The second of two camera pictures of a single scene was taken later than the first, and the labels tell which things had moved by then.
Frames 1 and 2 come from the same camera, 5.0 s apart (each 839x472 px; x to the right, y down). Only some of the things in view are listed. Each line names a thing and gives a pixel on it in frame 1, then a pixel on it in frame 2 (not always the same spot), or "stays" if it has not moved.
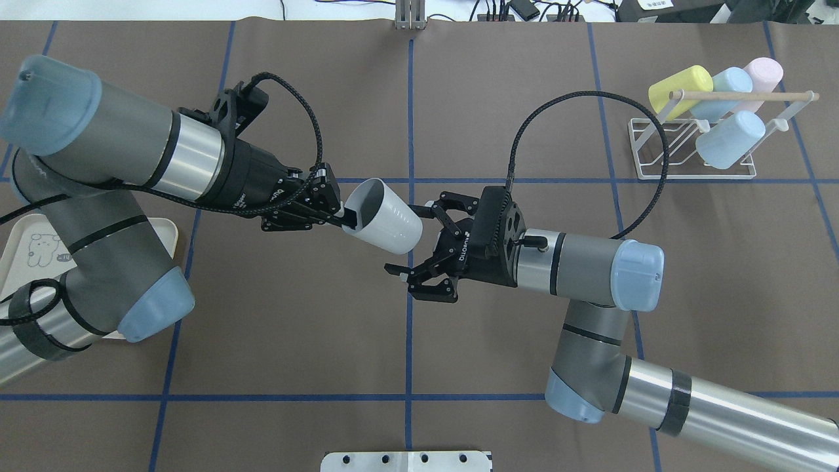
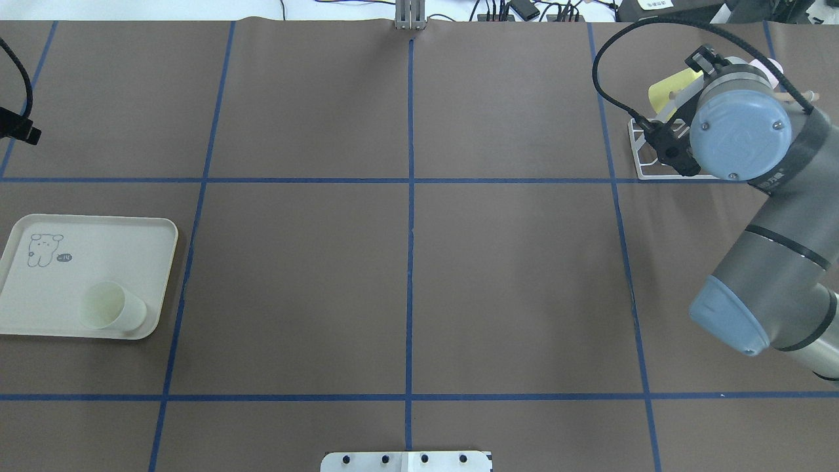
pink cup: x=765 y=73 stays
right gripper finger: x=448 y=202 → x=670 y=143
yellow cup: x=693 y=79 stays
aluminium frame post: x=409 y=14 stays
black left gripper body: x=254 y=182 → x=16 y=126
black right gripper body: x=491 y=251 → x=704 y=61
